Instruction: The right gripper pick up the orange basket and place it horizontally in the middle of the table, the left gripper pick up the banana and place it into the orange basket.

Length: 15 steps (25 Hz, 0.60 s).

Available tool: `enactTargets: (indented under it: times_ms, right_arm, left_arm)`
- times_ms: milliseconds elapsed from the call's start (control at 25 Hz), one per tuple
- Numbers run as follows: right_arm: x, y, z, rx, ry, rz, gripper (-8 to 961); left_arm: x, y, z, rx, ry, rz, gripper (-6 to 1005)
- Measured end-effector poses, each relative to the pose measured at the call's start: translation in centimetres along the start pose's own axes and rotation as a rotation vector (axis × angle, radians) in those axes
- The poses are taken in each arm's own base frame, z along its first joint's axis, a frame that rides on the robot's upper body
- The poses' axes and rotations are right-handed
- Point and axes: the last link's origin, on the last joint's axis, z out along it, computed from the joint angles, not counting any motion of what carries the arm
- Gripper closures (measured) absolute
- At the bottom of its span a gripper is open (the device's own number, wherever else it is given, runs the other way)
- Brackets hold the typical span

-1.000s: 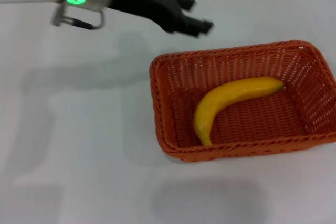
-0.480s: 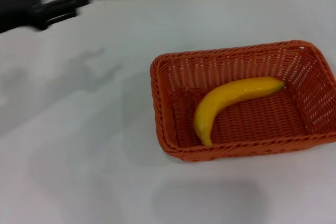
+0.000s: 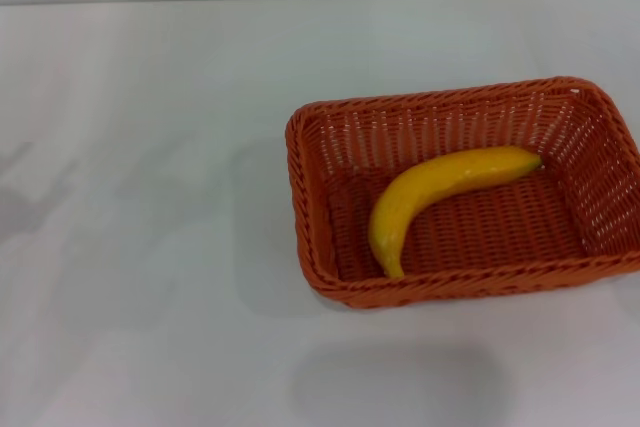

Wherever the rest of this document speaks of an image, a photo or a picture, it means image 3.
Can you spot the yellow plastic banana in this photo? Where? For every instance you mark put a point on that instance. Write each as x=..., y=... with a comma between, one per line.
x=430, y=182

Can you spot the orange woven plastic basket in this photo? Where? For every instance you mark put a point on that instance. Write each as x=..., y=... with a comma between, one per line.
x=490, y=242

